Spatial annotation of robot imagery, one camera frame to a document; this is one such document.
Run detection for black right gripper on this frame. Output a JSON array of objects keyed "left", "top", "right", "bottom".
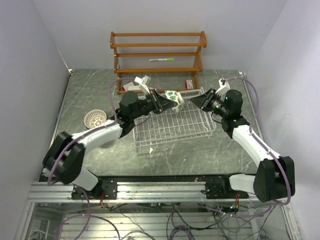
[{"left": 190, "top": 88, "right": 229, "bottom": 118}]

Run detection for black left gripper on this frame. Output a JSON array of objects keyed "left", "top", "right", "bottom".
[{"left": 131, "top": 88, "right": 178, "bottom": 120}]

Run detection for green leaf pattern bowl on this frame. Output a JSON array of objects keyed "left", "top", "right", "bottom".
[{"left": 164, "top": 90, "right": 186, "bottom": 115}]

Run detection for white wire dish rack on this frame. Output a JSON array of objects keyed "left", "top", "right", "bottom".
[{"left": 133, "top": 88, "right": 216, "bottom": 148}]

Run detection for purple pattern cream bowl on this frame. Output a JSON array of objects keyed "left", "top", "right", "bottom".
[{"left": 83, "top": 109, "right": 108, "bottom": 129}]

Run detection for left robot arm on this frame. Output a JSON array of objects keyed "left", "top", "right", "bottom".
[{"left": 42, "top": 89, "right": 178, "bottom": 199}]

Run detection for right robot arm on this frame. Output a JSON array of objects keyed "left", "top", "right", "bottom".
[{"left": 190, "top": 89, "right": 295, "bottom": 204}]

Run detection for wooden shelf rack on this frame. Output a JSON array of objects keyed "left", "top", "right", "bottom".
[{"left": 109, "top": 31, "right": 208, "bottom": 89}]

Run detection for red white small box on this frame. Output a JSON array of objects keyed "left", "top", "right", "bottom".
[{"left": 185, "top": 79, "right": 194, "bottom": 90}]

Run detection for white rectangular eraser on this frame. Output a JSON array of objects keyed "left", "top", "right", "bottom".
[{"left": 128, "top": 85, "right": 140, "bottom": 91}]

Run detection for green capped marker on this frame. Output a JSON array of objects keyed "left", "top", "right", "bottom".
[{"left": 149, "top": 58, "right": 174, "bottom": 62}]

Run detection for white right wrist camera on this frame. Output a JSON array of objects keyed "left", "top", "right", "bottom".
[{"left": 215, "top": 78, "right": 231, "bottom": 96}]

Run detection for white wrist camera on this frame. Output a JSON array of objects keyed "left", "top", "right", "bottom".
[
  {"left": 134, "top": 75, "right": 151, "bottom": 95},
  {"left": 215, "top": 78, "right": 231, "bottom": 96}
]

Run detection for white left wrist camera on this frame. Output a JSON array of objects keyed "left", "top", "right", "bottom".
[{"left": 134, "top": 75, "right": 151, "bottom": 95}]

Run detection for aluminium mounting rail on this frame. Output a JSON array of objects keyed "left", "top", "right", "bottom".
[{"left": 27, "top": 181, "right": 258, "bottom": 204}]

